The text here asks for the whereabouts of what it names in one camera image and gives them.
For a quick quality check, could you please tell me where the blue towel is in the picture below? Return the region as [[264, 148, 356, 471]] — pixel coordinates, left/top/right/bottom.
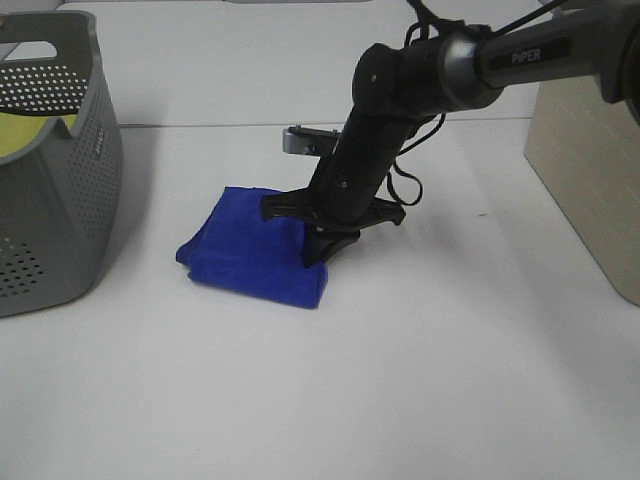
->
[[176, 186, 328, 309]]

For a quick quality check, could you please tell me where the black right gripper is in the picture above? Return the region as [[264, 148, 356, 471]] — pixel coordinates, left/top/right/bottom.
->
[[260, 108, 423, 268]]

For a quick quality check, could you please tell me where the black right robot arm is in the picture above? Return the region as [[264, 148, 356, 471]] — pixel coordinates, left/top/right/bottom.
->
[[260, 1, 639, 267]]

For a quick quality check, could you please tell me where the yellow towel in basket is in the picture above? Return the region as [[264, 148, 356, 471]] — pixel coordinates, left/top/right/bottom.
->
[[1, 113, 77, 167]]

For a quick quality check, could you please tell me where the grey perforated plastic basket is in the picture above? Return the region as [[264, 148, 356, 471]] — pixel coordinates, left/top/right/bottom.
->
[[1, 11, 123, 316]]

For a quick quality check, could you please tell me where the beige plastic bin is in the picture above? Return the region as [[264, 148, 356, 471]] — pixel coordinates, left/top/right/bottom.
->
[[524, 77, 639, 304]]

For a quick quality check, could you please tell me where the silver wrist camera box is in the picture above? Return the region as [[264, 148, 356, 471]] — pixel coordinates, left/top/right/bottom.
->
[[282, 125, 340, 157]]

